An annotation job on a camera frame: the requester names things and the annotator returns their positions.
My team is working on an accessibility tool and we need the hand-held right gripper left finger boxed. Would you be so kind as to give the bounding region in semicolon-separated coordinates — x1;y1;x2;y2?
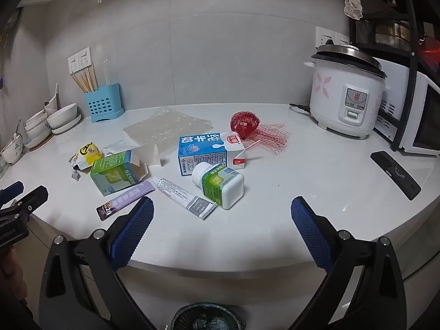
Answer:
39;196;155;330

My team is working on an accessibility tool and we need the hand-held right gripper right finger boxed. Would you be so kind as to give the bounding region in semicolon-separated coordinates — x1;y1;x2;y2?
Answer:
290;196;408;330

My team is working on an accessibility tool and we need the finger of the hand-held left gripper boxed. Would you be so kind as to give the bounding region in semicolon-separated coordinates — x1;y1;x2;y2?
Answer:
0;181;24;203
0;185;49;220

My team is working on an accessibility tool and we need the purple sachet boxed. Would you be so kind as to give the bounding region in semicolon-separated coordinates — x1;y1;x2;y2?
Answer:
96;180;156;221

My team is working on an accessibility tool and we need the white and grey ointment tube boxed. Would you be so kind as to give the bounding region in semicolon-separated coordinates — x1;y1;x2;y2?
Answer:
152;177;218;220

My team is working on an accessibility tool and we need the green and white medicine box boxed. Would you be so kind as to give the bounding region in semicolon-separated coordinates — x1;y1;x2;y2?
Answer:
90;150;149;196

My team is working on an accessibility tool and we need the yellow snack packet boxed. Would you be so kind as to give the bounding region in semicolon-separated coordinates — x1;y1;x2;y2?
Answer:
69;141;104;180

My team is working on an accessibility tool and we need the white bottle with green label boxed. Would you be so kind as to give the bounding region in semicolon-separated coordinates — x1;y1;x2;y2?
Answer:
191;161;245;210

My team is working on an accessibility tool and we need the mesh bin with green liner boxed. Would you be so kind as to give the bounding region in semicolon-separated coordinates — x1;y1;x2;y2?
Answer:
171;303;247;330

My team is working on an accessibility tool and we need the red striped straw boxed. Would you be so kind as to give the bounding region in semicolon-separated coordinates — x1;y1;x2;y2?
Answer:
237;141;259;155

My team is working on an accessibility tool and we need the blue and white milk carton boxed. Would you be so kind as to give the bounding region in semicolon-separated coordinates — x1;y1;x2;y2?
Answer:
178;131;249;177

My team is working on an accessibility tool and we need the clear bubble wrap sheet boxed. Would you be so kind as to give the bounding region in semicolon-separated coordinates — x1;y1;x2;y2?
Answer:
123;106;213;166

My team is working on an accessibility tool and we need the white cup with spoon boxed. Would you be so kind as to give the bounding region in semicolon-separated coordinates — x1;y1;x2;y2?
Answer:
0;133;25;164

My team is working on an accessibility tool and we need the stack of white bowls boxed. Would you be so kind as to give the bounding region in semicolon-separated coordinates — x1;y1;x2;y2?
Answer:
24;110;52;142

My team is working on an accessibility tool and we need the white ceramic plate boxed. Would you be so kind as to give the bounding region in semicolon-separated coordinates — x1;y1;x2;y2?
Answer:
51;114;82;134

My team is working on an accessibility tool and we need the clear plastic pouch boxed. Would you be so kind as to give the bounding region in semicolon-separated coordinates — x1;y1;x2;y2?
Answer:
102;140;164;167

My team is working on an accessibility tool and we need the white ceramic bowl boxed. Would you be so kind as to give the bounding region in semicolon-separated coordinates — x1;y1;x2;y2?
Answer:
46;103;79;129

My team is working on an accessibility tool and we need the white base cabinet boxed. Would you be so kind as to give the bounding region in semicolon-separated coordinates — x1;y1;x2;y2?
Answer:
27;192;440;330

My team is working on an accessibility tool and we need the blue utensil holder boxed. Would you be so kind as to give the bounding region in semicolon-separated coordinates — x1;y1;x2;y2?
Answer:
84;82;125;123

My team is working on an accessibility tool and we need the bundle of wooden chopsticks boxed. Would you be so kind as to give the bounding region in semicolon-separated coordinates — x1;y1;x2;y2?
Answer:
70;65;98;93

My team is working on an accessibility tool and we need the red mesh net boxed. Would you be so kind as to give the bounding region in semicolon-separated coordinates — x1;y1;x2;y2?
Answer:
230;111;292;155

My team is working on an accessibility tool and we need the white rice cooker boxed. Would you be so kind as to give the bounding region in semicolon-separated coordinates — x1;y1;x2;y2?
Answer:
304;39;388;140

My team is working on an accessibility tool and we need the white microwave oven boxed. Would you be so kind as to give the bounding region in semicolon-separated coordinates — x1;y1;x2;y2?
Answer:
373;57;440;159

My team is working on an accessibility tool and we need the steel pot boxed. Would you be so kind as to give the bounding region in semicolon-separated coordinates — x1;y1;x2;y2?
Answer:
375;21;411;47

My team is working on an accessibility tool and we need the black metal rack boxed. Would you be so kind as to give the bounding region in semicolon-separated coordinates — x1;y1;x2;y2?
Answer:
349;0;440;152

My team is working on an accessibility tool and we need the white wall socket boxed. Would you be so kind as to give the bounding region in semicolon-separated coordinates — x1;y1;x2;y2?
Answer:
68;47;92;73
315;26;350;46

